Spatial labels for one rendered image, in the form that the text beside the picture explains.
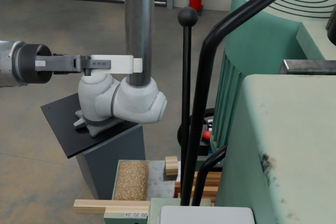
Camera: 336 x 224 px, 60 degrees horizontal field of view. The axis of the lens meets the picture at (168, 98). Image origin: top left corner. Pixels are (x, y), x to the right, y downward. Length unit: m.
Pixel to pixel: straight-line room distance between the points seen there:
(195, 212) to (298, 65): 0.14
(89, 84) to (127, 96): 0.17
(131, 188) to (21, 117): 1.80
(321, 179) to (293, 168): 0.01
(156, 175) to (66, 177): 1.22
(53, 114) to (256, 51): 1.26
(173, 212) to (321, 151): 0.10
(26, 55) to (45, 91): 2.12
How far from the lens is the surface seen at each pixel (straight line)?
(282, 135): 0.19
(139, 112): 1.21
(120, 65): 0.49
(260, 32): 0.36
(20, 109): 2.61
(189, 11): 0.50
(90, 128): 1.40
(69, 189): 2.00
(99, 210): 0.84
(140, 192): 0.84
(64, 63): 0.50
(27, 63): 0.58
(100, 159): 1.43
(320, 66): 0.26
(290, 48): 0.36
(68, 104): 1.55
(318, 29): 0.31
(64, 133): 1.43
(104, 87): 1.24
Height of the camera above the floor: 1.66
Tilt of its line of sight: 43 degrees down
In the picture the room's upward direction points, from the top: straight up
